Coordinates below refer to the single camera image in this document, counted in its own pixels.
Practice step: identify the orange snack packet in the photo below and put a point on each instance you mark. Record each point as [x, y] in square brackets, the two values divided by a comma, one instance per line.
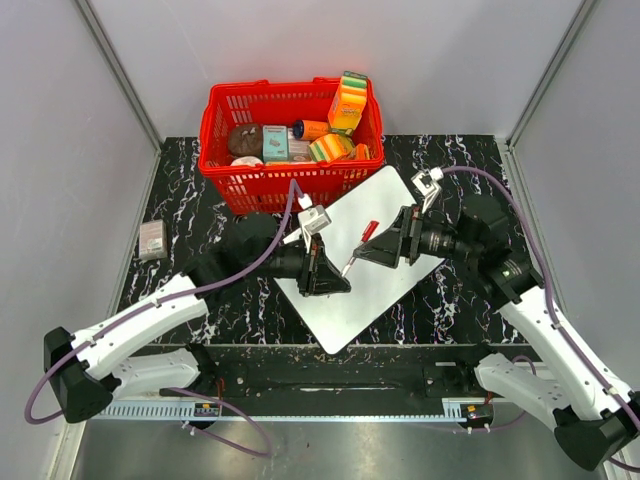
[360, 152]

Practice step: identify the brown chocolate muffin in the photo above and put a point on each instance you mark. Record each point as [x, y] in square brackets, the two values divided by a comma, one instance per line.
[246, 140]

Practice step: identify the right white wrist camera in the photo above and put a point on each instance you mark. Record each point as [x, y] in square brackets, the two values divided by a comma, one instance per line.
[428, 184]

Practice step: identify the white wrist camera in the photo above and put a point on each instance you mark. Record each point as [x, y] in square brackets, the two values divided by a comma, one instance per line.
[312, 220]
[428, 184]

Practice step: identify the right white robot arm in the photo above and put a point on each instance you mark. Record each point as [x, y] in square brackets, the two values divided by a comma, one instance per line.
[587, 407]

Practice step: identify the red plastic shopping basket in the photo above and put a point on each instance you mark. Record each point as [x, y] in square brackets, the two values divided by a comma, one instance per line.
[264, 188]

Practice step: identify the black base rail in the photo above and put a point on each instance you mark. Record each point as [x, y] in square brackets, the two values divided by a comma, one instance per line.
[361, 380]

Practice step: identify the red capped whiteboard marker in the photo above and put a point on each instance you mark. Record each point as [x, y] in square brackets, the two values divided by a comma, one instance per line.
[366, 235]

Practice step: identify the orange blue can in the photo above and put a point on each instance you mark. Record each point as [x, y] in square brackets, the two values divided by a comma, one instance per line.
[310, 130]

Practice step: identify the white round lid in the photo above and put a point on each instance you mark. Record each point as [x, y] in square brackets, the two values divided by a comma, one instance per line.
[250, 161]

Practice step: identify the teal small box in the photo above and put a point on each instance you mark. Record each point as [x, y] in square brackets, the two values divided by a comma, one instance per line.
[275, 144]

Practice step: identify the yellow green sponge pack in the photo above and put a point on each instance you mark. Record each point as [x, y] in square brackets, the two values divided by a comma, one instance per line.
[330, 147]

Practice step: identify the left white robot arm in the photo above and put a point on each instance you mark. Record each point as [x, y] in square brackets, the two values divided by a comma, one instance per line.
[88, 369]

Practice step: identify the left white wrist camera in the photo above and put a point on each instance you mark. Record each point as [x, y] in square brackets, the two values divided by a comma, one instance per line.
[312, 220]

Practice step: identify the white whiteboard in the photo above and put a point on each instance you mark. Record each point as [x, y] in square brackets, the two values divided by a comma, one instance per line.
[337, 319]

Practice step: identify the orange juice carton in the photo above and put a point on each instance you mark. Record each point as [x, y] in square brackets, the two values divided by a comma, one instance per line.
[349, 103]

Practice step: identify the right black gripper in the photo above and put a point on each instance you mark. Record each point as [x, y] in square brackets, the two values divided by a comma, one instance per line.
[403, 237]

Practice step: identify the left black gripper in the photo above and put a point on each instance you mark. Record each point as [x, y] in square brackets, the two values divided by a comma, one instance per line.
[320, 271]

